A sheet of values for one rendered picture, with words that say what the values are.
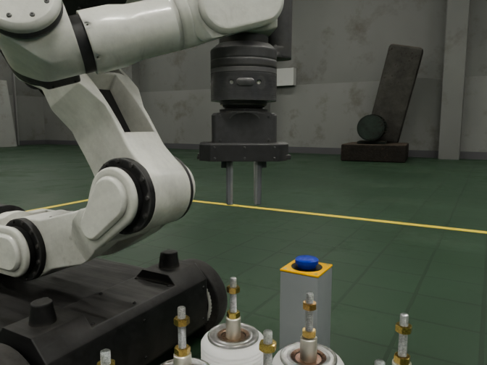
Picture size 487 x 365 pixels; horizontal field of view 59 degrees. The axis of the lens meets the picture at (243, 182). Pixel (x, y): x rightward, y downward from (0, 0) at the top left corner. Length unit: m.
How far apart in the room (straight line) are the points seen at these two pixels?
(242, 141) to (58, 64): 0.23
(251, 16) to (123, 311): 0.62
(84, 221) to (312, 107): 7.67
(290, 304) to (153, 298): 0.34
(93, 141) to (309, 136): 7.63
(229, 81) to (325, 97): 7.76
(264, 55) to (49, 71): 0.25
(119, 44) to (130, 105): 0.43
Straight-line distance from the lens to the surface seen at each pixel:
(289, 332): 0.79
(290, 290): 0.76
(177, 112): 9.98
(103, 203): 0.81
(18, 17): 0.50
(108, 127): 0.85
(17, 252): 1.05
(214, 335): 0.67
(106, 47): 0.52
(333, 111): 8.24
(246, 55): 0.55
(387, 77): 7.45
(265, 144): 0.57
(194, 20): 0.54
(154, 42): 0.54
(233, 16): 0.54
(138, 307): 0.95
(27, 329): 0.87
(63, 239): 1.00
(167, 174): 0.82
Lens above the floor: 0.56
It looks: 8 degrees down
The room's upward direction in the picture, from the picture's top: straight up
